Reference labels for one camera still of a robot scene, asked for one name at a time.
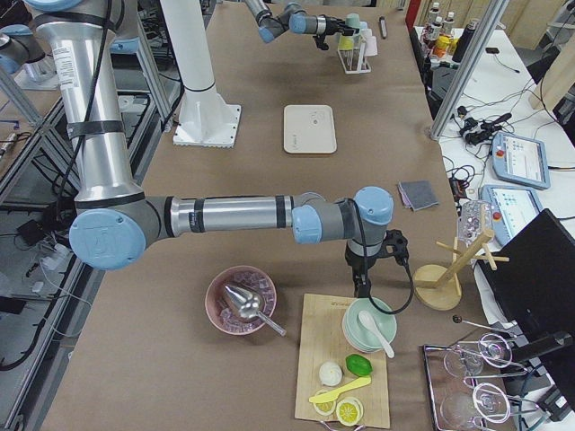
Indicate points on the black monitor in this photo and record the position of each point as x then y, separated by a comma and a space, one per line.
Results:
535, 288

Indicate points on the cream rabbit tray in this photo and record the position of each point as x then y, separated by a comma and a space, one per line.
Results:
309, 129

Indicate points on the lemon slice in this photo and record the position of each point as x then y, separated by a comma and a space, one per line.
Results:
325, 409
349, 411

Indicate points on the grey folded cloth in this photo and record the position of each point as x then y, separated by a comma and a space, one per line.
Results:
417, 195

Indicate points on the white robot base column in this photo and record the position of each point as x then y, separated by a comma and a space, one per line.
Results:
205, 119

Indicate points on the yellow cup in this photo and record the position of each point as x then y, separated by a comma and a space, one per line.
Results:
346, 43

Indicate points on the far teach pendant tablet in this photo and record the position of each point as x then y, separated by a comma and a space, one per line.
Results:
520, 160

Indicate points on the teach pendant tablet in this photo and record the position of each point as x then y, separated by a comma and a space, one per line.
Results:
520, 160
513, 208

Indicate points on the white garlic bulb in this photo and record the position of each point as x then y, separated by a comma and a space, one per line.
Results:
330, 374

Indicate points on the copper wire bottle basket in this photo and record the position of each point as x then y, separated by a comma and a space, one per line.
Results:
438, 37

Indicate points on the pink cup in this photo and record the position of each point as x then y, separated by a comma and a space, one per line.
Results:
371, 48

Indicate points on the yellow plastic knife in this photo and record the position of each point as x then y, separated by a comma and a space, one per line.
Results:
334, 394

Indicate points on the white ceramic spoon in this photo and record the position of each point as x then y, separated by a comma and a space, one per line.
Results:
368, 322

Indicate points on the white wire cup rack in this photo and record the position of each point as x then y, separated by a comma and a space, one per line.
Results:
346, 58

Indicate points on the green lime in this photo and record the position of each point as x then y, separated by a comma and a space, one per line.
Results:
358, 365

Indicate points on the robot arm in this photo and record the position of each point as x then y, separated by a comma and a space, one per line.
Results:
295, 19
225, 173

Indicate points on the wooden cutting board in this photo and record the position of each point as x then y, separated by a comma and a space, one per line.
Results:
321, 340

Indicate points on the pink bowl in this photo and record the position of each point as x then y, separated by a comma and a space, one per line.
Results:
219, 312

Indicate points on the cream white cup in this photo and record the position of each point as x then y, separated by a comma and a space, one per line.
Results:
366, 33

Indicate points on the green cup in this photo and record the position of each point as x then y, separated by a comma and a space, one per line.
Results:
352, 20

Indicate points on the near teach pendant tablet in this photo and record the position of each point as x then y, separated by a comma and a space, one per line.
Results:
513, 208

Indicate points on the aluminium frame post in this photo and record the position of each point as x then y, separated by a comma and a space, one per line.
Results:
476, 46

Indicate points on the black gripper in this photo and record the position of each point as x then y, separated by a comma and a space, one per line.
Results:
330, 24
358, 263

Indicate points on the small black box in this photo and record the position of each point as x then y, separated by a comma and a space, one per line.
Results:
458, 188

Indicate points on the wooden mug tree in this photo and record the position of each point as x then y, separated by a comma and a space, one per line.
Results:
438, 287

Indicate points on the black flask bottle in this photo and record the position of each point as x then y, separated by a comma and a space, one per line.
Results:
464, 40

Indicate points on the metal scoop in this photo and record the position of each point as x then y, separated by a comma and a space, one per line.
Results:
247, 305

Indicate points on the wine glass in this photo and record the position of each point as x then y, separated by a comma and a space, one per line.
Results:
468, 358
486, 405

